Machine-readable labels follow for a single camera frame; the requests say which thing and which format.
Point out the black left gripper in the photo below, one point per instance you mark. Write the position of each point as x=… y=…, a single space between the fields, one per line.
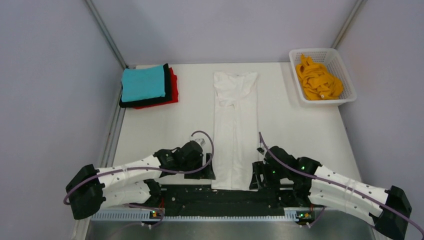
x=208 y=174

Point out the white plastic basket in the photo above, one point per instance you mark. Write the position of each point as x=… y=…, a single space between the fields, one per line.
x=333 y=62

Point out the right frame post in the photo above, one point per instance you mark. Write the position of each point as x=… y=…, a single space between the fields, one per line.
x=353 y=14

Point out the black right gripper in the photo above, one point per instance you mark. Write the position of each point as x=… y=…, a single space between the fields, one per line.
x=260 y=167

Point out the folded cyan t shirt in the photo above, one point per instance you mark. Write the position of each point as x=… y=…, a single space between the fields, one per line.
x=143 y=84

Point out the controller board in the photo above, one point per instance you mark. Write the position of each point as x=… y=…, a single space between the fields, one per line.
x=305 y=218
x=156 y=214

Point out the folded red t shirt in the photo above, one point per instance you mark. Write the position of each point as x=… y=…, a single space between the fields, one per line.
x=175 y=93

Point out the white t shirt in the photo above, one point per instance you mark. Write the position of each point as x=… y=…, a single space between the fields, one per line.
x=236 y=130

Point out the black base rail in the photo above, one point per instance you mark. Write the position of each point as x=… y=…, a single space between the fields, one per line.
x=203 y=201

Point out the right controller board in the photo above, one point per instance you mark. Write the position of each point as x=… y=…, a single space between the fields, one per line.
x=305 y=218

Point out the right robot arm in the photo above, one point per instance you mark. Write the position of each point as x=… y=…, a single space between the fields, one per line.
x=314 y=184

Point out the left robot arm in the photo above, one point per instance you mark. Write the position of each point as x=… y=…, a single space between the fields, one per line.
x=93 y=189

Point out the left frame post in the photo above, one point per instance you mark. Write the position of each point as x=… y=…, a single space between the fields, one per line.
x=105 y=33

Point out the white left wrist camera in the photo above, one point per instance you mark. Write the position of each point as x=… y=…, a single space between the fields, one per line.
x=200 y=141

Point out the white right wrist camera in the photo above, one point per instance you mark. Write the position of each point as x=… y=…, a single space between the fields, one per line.
x=261 y=150

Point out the frame post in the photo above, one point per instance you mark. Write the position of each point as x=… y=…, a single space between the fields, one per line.
x=105 y=33
x=353 y=14

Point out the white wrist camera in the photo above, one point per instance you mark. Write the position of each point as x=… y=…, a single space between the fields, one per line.
x=261 y=150
x=200 y=141

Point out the left controller board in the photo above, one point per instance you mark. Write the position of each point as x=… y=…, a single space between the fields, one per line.
x=156 y=214

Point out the yellow t shirt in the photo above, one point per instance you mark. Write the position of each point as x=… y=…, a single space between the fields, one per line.
x=316 y=81

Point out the folded black t shirt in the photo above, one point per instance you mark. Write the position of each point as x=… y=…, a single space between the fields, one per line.
x=167 y=97

